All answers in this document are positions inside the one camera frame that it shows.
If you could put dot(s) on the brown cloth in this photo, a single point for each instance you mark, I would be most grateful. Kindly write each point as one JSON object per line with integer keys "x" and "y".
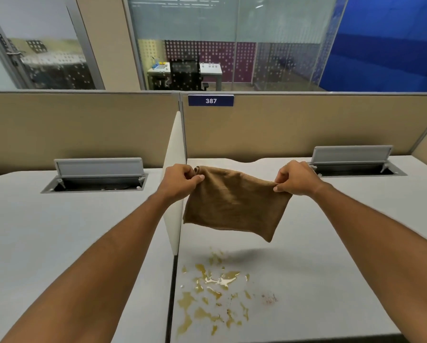
{"x": 234, "y": 203}

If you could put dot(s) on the white office desk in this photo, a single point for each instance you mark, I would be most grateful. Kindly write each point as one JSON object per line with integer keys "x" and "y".
{"x": 209, "y": 70}

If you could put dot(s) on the person's right forearm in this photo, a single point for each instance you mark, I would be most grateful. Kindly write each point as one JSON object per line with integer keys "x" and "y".
{"x": 388, "y": 246}

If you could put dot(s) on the black office chair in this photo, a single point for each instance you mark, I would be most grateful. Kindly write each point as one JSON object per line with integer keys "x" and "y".
{"x": 185, "y": 75}

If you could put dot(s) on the person's left thumb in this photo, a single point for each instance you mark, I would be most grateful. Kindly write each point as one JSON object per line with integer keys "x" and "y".
{"x": 197, "y": 180}

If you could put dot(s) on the person's right thumb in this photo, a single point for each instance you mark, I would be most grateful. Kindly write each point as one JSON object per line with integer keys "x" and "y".
{"x": 279, "y": 188}

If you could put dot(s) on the blue number sign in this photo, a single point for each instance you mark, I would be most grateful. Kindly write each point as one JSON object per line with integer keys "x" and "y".
{"x": 211, "y": 100}

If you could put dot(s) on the brown liquid spill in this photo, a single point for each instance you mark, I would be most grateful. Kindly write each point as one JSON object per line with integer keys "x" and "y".
{"x": 213, "y": 289}

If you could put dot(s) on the person's right hand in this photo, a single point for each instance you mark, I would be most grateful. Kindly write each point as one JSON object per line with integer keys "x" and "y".
{"x": 299, "y": 180}

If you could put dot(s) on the white desk divider panel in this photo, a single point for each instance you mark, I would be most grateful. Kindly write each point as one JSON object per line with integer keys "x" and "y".
{"x": 174, "y": 196}

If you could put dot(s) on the person's left hand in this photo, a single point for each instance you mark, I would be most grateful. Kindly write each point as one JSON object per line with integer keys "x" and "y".
{"x": 174, "y": 185}

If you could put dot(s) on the person's left forearm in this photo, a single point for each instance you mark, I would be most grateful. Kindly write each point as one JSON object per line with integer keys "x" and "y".
{"x": 88, "y": 275}

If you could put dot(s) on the beige cubicle partition panel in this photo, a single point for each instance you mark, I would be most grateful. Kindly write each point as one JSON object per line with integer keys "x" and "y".
{"x": 77, "y": 132}
{"x": 306, "y": 124}

